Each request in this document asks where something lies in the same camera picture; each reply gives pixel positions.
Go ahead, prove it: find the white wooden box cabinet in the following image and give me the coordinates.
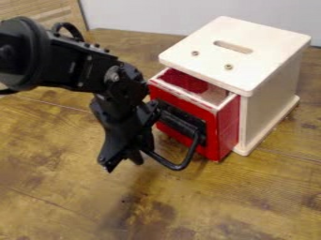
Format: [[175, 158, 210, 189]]
[[158, 16, 312, 156]]

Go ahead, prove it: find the red drawer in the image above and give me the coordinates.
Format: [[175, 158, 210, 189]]
[[148, 67, 241, 162]]

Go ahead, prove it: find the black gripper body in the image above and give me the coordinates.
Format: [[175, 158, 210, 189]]
[[90, 64, 154, 173]]

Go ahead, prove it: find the black metal drawer handle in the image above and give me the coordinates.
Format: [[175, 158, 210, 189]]
[[142, 98, 206, 172]]

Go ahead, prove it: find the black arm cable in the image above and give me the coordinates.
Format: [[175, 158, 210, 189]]
[[50, 22, 86, 43]]

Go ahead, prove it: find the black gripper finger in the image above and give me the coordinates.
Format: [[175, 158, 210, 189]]
[[140, 127, 154, 152], [123, 148, 144, 165]]

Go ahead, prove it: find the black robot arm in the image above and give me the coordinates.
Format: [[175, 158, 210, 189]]
[[0, 17, 155, 171]]

